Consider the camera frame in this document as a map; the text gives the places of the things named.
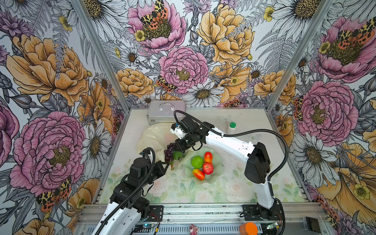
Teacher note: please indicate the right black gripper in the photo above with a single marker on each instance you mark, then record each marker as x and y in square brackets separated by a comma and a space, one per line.
[182, 147]

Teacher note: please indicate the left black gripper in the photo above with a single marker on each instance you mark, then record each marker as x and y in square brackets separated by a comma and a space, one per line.
[158, 166]

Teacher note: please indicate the purple grape bunch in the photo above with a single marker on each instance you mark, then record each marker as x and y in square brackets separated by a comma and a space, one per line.
[170, 155]

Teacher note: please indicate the green bumpy fruit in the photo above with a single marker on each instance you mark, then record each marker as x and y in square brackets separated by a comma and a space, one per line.
[197, 162]

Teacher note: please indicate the translucent cream plastic bag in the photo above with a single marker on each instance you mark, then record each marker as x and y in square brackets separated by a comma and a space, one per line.
[157, 137]

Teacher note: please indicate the red strawberry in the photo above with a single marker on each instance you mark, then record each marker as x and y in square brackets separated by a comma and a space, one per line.
[207, 168]

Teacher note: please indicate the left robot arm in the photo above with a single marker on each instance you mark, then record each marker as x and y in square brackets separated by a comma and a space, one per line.
[127, 206]

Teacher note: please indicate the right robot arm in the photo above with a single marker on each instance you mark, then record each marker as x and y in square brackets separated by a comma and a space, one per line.
[255, 156]

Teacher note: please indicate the white bottle green cap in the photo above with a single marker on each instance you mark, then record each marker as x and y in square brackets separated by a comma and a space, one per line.
[231, 128]

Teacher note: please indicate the light green plate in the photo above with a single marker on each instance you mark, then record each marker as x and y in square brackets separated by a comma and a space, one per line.
[216, 162]

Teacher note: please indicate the yellow orange mango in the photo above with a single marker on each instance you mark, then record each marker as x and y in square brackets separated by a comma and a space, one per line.
[200, 175]

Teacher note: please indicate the silver metal case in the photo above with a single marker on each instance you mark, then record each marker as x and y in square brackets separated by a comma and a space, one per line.
[163, 111]

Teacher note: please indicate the red white small object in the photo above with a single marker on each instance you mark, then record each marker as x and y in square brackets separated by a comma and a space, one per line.
[193, 230]

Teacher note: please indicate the orange round cap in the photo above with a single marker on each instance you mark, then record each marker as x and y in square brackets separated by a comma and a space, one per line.
[248, 228]

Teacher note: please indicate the green circuit board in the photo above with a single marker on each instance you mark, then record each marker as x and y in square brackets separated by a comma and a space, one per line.
[274, 225]

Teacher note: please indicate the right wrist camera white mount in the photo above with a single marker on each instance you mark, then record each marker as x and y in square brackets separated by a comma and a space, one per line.
[178, 131]

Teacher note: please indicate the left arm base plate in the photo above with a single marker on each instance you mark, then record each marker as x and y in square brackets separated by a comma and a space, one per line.
[152, 213]

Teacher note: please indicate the aluminium front rail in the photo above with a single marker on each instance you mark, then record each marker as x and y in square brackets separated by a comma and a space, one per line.
[224, 219]

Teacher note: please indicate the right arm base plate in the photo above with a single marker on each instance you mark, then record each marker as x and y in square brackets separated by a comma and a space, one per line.
[255, 212]

